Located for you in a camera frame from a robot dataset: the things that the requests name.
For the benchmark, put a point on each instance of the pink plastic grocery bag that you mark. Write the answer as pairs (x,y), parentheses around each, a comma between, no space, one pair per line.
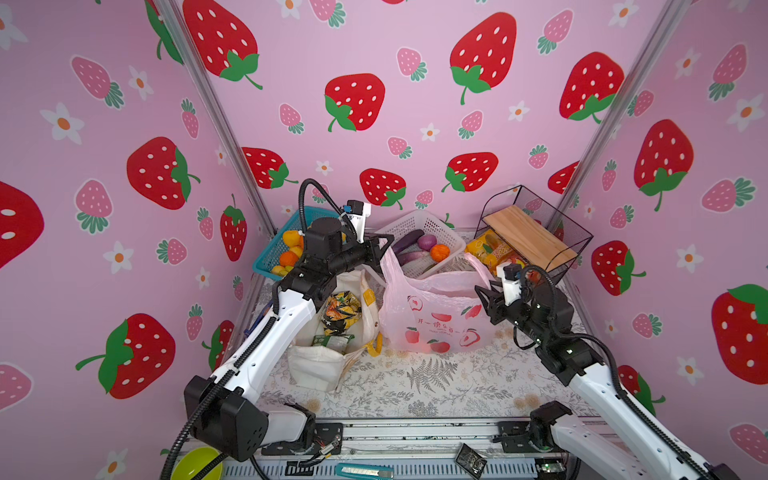
(437,315)

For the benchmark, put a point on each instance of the small purple onion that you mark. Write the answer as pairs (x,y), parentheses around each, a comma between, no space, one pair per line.
(427,242)

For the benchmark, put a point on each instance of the teal plastic basket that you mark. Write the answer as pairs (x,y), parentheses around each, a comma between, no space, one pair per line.
(270,257)

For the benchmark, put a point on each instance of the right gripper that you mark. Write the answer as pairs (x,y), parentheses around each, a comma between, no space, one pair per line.
(498,300)

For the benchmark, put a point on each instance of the green Fox's candy bag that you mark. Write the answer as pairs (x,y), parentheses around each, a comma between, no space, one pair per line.
(338,343)

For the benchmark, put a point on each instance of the small tangerine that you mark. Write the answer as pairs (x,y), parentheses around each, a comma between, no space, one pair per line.
(288,259)

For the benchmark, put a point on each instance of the orange pumpkin toy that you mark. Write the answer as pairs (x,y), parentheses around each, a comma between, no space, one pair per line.
(439,253)

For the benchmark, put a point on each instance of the black wire mesh shelf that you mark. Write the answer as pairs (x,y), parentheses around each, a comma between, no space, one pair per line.
(538,232)

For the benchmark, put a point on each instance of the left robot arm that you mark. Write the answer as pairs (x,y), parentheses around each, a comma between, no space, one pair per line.
(222,408)

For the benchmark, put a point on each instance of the black yellow snack bag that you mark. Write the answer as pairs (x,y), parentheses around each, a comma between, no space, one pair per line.
(342,310)

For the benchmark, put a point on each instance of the long purple eggplant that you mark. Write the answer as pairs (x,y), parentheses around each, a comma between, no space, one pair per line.
(407,241)

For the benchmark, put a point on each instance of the black electronic module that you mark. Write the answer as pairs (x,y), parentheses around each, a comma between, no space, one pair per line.
(470,461)

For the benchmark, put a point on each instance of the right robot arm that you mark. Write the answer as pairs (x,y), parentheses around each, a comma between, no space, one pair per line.
(648,449)

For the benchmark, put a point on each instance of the red chips bag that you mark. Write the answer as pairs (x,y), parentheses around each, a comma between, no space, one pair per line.
(515,265)

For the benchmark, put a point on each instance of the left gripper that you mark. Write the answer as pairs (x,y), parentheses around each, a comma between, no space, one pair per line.
(366,247)

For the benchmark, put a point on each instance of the green plastic bowl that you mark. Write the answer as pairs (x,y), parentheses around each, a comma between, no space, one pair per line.
(193,462)

